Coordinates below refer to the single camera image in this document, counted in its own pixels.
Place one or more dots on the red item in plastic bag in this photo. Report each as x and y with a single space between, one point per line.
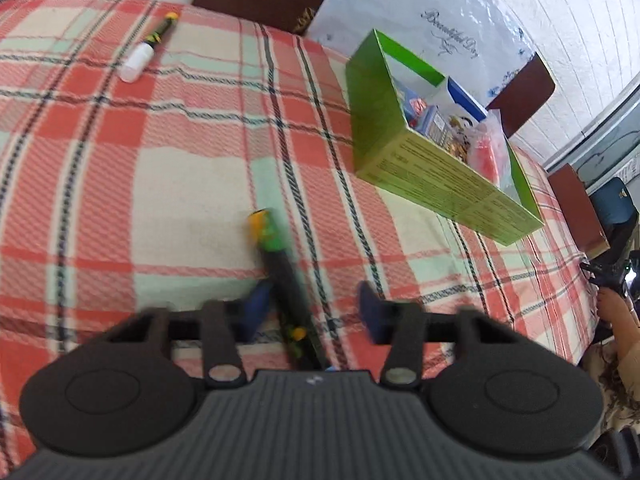
487 152

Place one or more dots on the blue and white box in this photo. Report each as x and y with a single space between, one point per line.
465 97

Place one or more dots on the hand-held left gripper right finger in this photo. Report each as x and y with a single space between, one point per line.
372 311

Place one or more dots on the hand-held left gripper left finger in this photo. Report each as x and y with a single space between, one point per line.
255 306

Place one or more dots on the person's right hand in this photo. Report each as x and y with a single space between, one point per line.
617 317

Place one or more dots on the blue printed packet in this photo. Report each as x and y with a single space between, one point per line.
432 122

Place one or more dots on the patterned clothing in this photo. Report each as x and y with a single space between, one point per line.
612 390

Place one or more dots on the floral plastic cover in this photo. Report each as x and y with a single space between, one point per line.
430 15

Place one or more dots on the plaid blanket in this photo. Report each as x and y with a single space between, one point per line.
150 170

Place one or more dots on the white small bottle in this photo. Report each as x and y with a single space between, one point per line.
136 62

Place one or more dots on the green cardboard box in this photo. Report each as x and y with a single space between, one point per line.
425 175

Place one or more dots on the cartoon printed packet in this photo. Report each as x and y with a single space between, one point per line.
461 137

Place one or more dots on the black marker green yellow cap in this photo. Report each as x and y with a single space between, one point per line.
280 270

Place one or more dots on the blue chair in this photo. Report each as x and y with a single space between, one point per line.
614 205

